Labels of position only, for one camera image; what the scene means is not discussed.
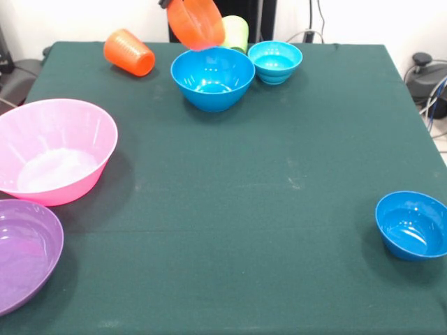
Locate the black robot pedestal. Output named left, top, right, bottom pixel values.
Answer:
left=166, top=0, right=277, bottom=43

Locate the small cyan ribbed bowl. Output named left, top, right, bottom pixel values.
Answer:
left=247, top=40, right=304, bottom=86

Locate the orange plastic cup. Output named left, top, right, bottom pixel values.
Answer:
left=103, top=28, right=156, bottom=77

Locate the large light blue bowl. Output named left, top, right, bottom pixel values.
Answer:
left=170, top=46, right=256, bottom=113

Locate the orange plastic bowl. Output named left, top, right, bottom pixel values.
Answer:
left=166, top=0, right=226, bottom=52

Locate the large pink plastic bowl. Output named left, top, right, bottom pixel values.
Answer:
left=0, top=98, right=119, bottom=207

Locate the green plastic cup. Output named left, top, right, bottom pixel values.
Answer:
left=219, top=15, right=249, bottom=54

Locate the grey office chair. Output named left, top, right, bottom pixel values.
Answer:
left=0, top=24, right=52, bottom=112

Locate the black power cable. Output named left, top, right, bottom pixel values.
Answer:
left=302, top=0, right=326, bottom=43

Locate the small dark blue bowl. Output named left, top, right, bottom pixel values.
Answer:
left=375, top=191, right=447, bottom=262

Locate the large purple plastic bowl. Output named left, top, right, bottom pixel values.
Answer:
left=0, top=198, right=65, bottom=317

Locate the dark green tablecloth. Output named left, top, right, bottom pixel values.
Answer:
left=0, top=40, right=447, bottom=335

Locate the blue cable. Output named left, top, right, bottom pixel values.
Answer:
left=418, top=76, right=447, bottom=140

